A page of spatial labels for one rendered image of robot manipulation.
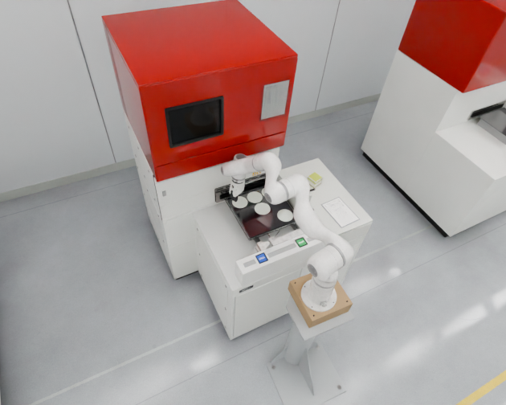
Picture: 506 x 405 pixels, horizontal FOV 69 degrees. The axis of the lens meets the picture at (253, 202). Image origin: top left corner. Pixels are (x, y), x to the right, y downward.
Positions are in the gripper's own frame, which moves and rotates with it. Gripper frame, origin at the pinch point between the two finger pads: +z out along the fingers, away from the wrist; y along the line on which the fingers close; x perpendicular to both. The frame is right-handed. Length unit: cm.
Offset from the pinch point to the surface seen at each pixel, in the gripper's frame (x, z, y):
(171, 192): 28.3, -4.2, -26.6
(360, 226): -72, -2, 32
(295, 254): -51, 5, -9
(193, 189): 22.0, -2.9, -14.3
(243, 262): -31.2, 6.7, -32.2
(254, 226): -18.8, 8.9, -3.7
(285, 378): -78, 101, -26
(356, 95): 28, 41, 302
